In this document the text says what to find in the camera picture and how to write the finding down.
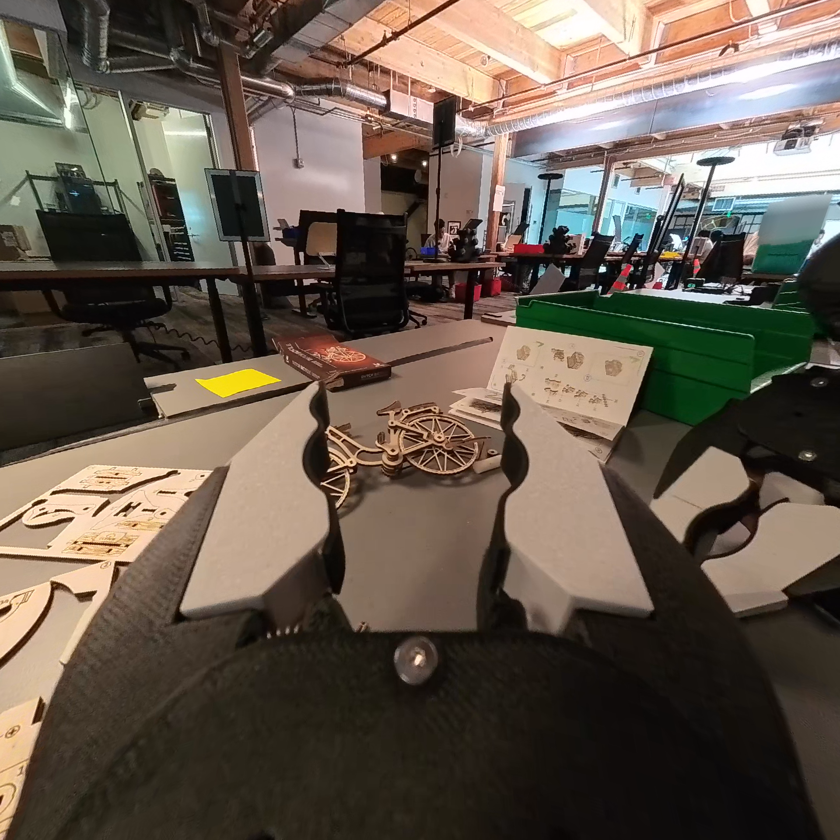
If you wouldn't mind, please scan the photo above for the grey framed sign stand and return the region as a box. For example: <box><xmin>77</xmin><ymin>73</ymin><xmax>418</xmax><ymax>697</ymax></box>
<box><xmin>205</xmin><ymin>168</ymin><xmax>271</xmax><ymax>358</ymax></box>

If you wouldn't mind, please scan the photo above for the wooden bicycle model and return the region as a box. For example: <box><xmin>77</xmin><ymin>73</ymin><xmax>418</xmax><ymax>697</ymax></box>
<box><xmin>320</xmin><ymin>400</ymin><xmax>503</xmax><ymax>511</ymax></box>

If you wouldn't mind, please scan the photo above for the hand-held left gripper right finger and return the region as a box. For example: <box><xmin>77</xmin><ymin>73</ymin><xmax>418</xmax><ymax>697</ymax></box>
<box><xmin>477</xmin><ymin>382</ymin><xmax>655</xmax><ymax>634</ymax></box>

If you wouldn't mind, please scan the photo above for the open instruction booklet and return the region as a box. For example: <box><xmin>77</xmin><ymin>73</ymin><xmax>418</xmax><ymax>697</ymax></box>
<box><xmin>487</xmin><ymin>326</ymin><xmax>655</xmax><ymax>442</ymax></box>

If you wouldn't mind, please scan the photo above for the silver ventilation duct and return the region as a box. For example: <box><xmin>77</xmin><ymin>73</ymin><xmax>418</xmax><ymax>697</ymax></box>
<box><xmin>456</xmin><ymin>79</ymin><xmax>840</xmax><ymax>140</ymax></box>

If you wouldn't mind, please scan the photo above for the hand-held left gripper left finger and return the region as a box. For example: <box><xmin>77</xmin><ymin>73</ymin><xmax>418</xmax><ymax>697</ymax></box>
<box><xmin>179</xmin><ymin>382</ymin><xmax>347</xmax><ymax>634</ymax></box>

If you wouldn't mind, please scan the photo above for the black floor lamp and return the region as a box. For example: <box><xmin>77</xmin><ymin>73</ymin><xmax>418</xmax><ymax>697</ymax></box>
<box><xmin>538</xmin><ymin>172</ymin><xmax>565</xmax><ymax>245</ymax></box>
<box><xmin>696</xmin><ymin>156</ymin><xmax>737</xmax><ymax>252</ymax></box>

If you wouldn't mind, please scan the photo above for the dark red model kit box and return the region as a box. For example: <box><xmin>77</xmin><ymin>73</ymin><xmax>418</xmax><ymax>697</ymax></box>
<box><xmin>271</xmin><ymin>335</ymin><xmax>392</xmax><ymax>392</ymax></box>

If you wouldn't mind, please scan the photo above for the mostly empty wooden parts sheet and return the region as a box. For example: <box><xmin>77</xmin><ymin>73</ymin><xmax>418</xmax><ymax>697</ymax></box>
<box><xmin>0</xmin><ymin>560</ymin><xmax>122</xmax><ymax>834</ymax></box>

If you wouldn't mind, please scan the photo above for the green plastic bin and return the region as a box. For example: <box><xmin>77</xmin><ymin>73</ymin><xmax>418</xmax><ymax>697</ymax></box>
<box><xmin>515</xmin><ymin>290</ymin><xmax>816</xmax><ymax>426</ymax></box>

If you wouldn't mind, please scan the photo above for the yellow sticky note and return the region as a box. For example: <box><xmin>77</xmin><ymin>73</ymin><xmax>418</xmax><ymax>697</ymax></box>
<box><xmin>194</xmin><ymin>368</ymin><xmax>283</xmax><ymax>399</ymax></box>

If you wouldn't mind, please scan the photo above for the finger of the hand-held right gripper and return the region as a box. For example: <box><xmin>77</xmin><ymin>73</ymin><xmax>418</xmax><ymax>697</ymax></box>
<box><xmin>696</xmin><ymin>500</ymin><xmax>840</xmax><ymax>619</ymax></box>
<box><xmin>650</xmin><ymin>462</ymin><xmax>788</xmax><ymax>549</ymax></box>

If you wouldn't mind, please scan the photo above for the black mesh office chair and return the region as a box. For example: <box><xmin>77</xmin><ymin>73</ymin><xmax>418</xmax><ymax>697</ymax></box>
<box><xmin>326</xmin><ymin>209</ymin><xmax>427</xmax><ymax>339</ymax></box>

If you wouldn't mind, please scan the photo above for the wooden sheet with remaining parts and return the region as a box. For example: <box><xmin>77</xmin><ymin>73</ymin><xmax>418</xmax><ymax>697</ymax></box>
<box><xmin>0</xmin><ymin>464</ymin><xmax>198</xmax><ymax>565</ymax></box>

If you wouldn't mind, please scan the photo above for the dark wooden office desk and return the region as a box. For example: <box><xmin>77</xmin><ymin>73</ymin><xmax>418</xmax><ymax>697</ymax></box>
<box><xmin>0</xmin><ymin>260</ymin><xmax>242</xmax><ymax>365</ymax></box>
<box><xmin>239</xmin><ymin>262</ymin><xmax>337</xmax><ymax>319</ymax></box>
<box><xmin>403</xmin><ymin>260</ymin><xmax>506</xmax><ymax>321</ymax></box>

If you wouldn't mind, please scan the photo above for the black coiled cable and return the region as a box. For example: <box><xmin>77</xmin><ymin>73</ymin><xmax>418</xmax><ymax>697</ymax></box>
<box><xmin>146</xmin><ymin>320</ymin><xmax>266</xmax><ymax>358</ymax></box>

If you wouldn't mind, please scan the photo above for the black flat panel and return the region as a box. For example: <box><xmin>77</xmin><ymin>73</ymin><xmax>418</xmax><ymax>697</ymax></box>
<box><xmin>0</xmin><ymin>341</ymin><xmax>157</xmax><ymax>452</ymax></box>

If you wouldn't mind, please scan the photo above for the black roll-up banner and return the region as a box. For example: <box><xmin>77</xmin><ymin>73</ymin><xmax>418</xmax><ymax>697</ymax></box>
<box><xmin>147</xmin><ymin>167</ymin><xmax>196</xmax><ymax>265</ymax></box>

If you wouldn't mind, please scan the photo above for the tan backed black chair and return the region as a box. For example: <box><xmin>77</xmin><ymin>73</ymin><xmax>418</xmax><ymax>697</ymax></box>
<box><xmin>297</xmin><ymin>210</ymin><xmax>342</xmax><ymax>316</ymax></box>

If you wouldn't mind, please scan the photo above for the black speaker on pole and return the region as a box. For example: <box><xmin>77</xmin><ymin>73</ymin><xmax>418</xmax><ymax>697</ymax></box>
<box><xmin>431</xmin><ymin>96</ymin><xmax>459</xmax><ymax>227</ymax></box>

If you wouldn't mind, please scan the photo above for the ceiling projector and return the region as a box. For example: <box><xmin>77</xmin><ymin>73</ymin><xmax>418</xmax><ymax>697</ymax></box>
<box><xmin>774</xmin><ymin>126</ymin><xmax>823</xmax><ymax>156</ymax></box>

